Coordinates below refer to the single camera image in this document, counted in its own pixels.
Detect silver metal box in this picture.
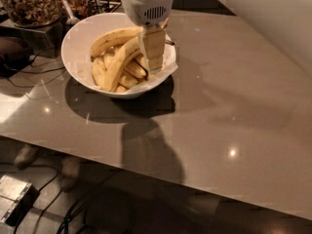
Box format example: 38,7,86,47
0,175,32,226

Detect left lower yellow banana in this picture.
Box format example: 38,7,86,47
92,58,105,89

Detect glass jar of nuts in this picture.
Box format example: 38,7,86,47
0,0,61,28

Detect top back yellow banana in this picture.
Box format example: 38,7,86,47
90,26,142,58

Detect black floor cables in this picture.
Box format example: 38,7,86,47
13,171,137,234

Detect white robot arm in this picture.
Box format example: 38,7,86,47
121,0,312,74

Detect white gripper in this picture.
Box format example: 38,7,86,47
121,0,174,72

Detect metal scoop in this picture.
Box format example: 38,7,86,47
60,0,79,25

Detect white ceramic bowl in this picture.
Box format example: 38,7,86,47
60,12,177,100

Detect long front yellow banana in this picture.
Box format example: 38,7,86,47
102,38,156,93

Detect right short yellow banana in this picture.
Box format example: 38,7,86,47
135,55,148,70

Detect white paper bowl liner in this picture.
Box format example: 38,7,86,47
127,35,178,96

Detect middle yellow banana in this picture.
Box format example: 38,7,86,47
103,48,147,79

